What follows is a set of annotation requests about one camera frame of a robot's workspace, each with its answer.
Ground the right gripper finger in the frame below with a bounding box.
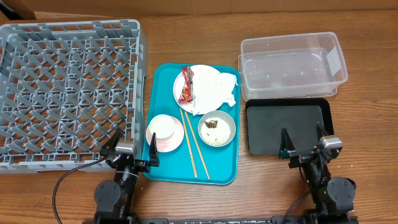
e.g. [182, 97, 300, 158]
[278, 127, 296, 159]
[315, 122, 328, 139]

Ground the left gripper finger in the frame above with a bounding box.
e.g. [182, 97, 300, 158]
[149, 133, 159, 167]
[99, 128, 122, 156]

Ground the pink bowl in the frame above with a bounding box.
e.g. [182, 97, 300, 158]
[146, 116, 185, 152]

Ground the white cup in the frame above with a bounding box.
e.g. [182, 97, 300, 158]
[149, 114, 175, 139]

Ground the brown food scrap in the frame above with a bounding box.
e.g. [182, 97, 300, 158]
[205, 119, 218, 128]

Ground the white rice pile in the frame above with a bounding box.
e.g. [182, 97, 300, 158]
[200, 118, 231, 146]

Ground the grey bowl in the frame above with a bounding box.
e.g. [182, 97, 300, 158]
[198, 110, 236, 147]

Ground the red snack wrapper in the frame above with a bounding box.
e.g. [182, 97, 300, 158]
[178, 67, 194, 104]

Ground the white napkin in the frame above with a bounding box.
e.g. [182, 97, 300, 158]
[192, 73, 238, 116]

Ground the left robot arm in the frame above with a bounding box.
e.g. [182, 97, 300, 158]
[94, 130, 159, 223]

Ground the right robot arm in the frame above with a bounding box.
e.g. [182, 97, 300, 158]
[279, 123, 358, 224]

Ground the grey dishwasher rack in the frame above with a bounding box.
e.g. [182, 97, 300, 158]
[1, 19, 148, 174]

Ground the black plastic tray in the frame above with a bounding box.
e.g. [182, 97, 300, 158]
[246, 98, 334, 156]

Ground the teal plastic tray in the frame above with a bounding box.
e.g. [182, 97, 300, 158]
[145, 63, 241, 185]

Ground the clear plastic bin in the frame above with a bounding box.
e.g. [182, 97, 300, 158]
[238, 32, 348, 101]

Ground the large white plate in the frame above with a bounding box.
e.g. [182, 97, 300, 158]
[173, 65, 238, 116]

